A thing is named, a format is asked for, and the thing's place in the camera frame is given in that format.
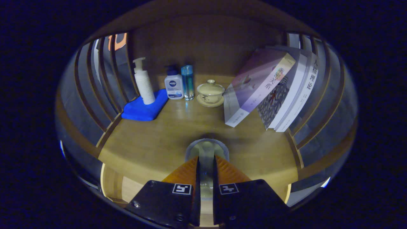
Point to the wooden countertop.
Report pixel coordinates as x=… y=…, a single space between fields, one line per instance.
x=152 y=143

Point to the wooden cabinet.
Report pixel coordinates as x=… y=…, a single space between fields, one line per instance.
x=206 y=41

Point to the patterned cover book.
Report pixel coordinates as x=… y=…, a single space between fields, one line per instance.
x=273 y=101

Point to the white lotion bottle blue cap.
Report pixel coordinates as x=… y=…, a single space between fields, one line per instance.
x=173 y=86

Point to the beige lidded tea cup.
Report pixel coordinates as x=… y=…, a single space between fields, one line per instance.
x=210 y=90

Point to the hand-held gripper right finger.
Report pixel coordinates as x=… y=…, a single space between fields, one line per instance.
x=217 y=197

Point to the purple leaning book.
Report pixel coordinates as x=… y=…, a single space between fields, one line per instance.
x=254 y=86

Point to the blue folded cloth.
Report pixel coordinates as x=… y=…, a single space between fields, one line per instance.
x=140 y=111

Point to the white book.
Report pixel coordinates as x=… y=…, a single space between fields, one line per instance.
x=305 y=86

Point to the white pump bottle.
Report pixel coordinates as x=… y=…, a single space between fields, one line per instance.
x=144 y=86

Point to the slim blue glass bottle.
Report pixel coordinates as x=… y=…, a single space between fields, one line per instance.
x=187 y=82

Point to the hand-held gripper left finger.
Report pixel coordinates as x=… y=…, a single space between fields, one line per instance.
x=195 y=197

